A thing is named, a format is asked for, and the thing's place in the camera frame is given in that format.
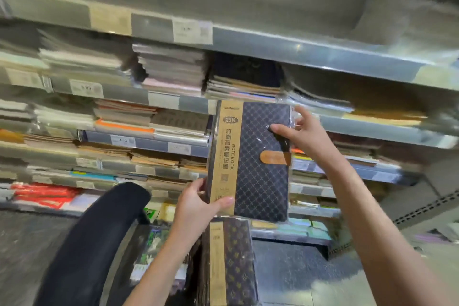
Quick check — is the person's left hand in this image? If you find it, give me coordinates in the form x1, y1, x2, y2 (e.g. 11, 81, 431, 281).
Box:
171, 178, 235, 242

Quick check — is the person's right hand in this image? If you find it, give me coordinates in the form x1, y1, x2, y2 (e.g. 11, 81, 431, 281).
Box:
269, 104, 338, 171

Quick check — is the dark blue patterned notebook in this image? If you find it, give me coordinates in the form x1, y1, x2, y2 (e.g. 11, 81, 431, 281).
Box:
206, 99, 293, 223

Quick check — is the person's right forearm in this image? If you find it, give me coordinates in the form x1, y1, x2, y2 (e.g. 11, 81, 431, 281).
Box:
321, 153, 458, 306

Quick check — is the stack of clear wrapped notebooks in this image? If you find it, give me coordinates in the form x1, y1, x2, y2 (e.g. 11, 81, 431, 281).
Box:
283, 65, 356, 113

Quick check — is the brown patterned notebook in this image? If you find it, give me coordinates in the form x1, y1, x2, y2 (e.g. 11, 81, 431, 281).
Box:
198, 217, 259, 306

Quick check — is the stack of dark covered notebooks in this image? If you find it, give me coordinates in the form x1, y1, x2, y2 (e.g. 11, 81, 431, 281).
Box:
205, 52, 284, 103

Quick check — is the white price label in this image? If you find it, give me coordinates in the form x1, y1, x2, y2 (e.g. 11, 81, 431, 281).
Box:
70, 79, 104, 99
172, 17, 213, 45
167, 142, 192, 155
110, 134, 136, 148

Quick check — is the stack of pastel green notebooks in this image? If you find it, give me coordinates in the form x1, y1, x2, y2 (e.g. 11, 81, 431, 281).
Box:
251, 217, 334, 243

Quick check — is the stack of mixed colour notebooks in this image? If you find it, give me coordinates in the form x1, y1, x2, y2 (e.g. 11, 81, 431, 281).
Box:
290, 133, 404, 209

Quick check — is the green printed booklet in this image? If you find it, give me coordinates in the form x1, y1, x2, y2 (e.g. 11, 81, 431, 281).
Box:
130, 209, 189, 294

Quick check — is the stack of kraft brown notebooks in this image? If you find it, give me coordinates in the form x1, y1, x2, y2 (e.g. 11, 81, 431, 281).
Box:
77, 142, 208, 174

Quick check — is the stack of tan printed notebooks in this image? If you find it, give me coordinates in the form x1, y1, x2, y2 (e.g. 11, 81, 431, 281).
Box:
150, 109, 212, 146

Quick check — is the stack of brown yellow notebooks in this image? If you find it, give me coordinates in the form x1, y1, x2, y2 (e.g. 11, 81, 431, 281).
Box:
342, 74, 429, 128

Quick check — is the stack of grey pink notebooks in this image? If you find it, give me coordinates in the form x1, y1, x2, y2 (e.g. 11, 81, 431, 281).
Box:
132, 43, 209, 97

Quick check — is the stack of orange brown notebooks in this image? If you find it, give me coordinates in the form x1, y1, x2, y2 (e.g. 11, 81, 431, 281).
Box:
93, 99, 158, 135

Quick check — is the perforated grey shelf upright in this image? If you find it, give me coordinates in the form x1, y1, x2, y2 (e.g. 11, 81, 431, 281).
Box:
328, 189, 459, 258

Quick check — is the stack of red packets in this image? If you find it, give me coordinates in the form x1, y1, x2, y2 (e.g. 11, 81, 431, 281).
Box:
10, 182, 81, 210

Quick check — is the stack of pale white notebooks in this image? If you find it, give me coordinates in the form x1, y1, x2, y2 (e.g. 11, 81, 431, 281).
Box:
33, 102, 97, 131

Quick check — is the stack of white grey notebooks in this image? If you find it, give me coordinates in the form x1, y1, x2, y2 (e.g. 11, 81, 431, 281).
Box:
37, 29, 134, 85

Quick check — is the beige shelf label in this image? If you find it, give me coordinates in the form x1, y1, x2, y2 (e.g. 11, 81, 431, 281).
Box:
89, 5, 133, 36

